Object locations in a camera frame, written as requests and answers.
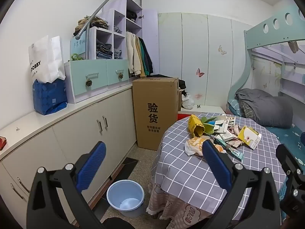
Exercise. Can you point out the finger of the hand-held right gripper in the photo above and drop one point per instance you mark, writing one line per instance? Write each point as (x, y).
(287, 158)

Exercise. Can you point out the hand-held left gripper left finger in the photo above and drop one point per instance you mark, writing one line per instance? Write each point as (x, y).
(91, 164)

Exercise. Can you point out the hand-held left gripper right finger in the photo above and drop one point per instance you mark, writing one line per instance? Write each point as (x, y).
(216, 164)

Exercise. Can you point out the green snack wrapper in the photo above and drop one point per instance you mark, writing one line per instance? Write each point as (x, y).
(236, 153)

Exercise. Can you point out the green plastic wrapper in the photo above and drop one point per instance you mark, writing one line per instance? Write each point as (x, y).
(208, 128)

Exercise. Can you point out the white green medicine box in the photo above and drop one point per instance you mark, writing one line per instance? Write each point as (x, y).
(225, 125)

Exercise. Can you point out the yellow white carton box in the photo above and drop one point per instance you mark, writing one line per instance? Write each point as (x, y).
(249, 137)

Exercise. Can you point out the yellow paper bag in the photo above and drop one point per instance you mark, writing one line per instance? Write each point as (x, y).
(194, 124)

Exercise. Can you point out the blue plastic bin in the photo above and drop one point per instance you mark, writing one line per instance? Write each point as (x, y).
(133, 207)

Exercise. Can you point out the teal bed sheet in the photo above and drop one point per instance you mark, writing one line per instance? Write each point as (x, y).
(286, 136)

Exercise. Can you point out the round table, checked cloth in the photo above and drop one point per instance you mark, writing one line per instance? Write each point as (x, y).
(190, 171)

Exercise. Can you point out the white low cabinet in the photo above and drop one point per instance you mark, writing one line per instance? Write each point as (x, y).
(59, 143)

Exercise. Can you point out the grey blanket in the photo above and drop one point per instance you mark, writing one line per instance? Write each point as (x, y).
(269, 107)

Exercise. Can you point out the white low platform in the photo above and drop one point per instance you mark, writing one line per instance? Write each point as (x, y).
(207, 109)

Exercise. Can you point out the red box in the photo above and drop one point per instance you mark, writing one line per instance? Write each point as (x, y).
(182, 116)

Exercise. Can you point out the blue plaid pillow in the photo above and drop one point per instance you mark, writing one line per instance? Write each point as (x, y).
(233, 107)

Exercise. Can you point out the pink cartoon table skirt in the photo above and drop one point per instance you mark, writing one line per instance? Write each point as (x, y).
(171, 207)

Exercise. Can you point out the grey checked pillow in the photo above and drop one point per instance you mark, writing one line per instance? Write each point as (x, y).
(246, 109)

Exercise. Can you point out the pink flower sticker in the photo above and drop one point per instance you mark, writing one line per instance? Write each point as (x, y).
(197, 96)

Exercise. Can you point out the small cardboard box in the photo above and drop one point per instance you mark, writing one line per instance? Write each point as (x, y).
(179, 100)

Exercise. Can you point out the blue patterned bag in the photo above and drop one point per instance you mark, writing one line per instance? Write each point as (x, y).
(48, 97)

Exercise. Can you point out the pinecone ornament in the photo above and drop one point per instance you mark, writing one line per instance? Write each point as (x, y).
(89, 83)
(121, 76)

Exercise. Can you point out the black cloth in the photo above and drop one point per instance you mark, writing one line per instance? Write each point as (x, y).
(181, 84)

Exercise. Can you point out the teal drawer cabinet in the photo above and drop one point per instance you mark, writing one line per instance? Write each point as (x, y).
(93, 76)

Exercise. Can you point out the small red pouch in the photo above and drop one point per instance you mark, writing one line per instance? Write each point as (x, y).
(2, 143)

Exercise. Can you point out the tall cardboard box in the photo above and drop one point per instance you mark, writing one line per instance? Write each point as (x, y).
(154, 95)

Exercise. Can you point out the red butterfly sticker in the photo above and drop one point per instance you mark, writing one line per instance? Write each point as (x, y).
(200, 72)

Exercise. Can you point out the green artificial plant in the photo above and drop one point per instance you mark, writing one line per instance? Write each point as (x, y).
(75, 57)

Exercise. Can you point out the brown hanging toy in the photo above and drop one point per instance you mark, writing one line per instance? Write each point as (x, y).
(293, 45)

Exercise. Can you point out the tan hanging jacket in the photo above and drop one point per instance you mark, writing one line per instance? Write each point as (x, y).
(141, 62)

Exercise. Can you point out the folded blue clothes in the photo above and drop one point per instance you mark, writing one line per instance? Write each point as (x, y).
(118, 53)

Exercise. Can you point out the pale butterfly sticker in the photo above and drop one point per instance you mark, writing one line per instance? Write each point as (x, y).
(222, 50)

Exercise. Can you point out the white paper bag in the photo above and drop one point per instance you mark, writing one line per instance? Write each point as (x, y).
(45, 59)

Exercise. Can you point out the folded dark jeans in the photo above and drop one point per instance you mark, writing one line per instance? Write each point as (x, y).
(104, 50)

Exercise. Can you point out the green hanging jacket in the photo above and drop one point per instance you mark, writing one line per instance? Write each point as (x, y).
(145, 59)

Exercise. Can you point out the cream hanging jacket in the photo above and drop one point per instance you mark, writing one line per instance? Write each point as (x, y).
(131, 52)

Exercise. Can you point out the pale blue sign board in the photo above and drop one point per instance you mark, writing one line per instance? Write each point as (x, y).
(77, 46)

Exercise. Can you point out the black hanging coat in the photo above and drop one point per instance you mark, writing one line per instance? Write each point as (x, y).
(149, 59)

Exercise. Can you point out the stepped cubby shelf with drawers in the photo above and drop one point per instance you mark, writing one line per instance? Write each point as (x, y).
(88, 43)

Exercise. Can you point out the white wardrobe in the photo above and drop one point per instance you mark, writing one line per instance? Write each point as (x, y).
(190, 40)

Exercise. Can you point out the teal bunk bed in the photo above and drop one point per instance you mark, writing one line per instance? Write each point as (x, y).
(269, 32)

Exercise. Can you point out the lilac cabinet door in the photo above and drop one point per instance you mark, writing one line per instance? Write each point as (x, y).
(150, 40)

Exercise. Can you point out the folded grey clothes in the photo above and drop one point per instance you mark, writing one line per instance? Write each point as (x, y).
(118, 29)

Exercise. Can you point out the pile of brown clothes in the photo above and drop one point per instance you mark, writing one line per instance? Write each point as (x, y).
(97, 21)

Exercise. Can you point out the folded black clothes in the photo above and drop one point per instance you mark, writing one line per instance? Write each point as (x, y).
(131, 14)

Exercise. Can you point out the open wardrobe with clothes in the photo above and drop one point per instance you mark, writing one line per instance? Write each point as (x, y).
(118, 4)

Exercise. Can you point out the lilac wall shelf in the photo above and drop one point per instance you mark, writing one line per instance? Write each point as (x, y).
(290, 85)

